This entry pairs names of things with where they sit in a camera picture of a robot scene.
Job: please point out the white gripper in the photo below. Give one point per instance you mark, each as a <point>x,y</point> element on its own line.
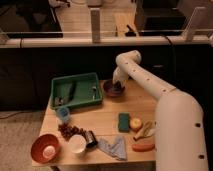
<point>121,77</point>

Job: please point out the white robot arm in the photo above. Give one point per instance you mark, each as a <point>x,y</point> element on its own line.
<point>179,131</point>

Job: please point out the purple bowl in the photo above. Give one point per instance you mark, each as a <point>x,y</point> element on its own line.
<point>108,89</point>

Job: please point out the red bowl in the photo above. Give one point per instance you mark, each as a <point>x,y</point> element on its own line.
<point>40,144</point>

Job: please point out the metal utensil in tray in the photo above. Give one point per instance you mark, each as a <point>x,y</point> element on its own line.
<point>94,90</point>

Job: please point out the green sponge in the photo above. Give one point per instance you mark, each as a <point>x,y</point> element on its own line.
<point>123,122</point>

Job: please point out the yellow red apple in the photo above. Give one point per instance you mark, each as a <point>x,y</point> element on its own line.
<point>135,124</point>

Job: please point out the dark brush in tray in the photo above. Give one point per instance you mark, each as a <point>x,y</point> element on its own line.
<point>71,91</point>

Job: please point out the green plastic tray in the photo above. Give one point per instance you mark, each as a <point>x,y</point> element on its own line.
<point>83,91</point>

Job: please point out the yellow banana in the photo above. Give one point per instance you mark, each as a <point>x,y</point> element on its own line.
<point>146,131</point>

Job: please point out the blue plastic cup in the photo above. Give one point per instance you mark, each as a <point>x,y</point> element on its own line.
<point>63,114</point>

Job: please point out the small grey object in tray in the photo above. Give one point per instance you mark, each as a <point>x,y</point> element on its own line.
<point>58,101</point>

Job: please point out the black metal can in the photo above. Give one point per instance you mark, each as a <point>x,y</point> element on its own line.
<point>90,139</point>

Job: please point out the blue grey cloth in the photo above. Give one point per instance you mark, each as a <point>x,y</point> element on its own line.
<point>116,150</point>

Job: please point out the orange carrot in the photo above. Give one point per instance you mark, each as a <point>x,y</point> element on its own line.
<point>143,147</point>

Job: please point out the bunch of dark grapes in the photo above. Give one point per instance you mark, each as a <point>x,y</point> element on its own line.
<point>68,131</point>

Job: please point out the white cup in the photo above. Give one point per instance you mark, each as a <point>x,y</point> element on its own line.
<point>77,144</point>

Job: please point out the white egg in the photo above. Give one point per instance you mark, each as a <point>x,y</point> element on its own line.
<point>49,152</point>

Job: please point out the grey upright post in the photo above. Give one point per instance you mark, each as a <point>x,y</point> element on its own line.
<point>95,24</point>

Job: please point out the white horizontal rail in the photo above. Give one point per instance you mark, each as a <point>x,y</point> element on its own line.
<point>106,41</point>

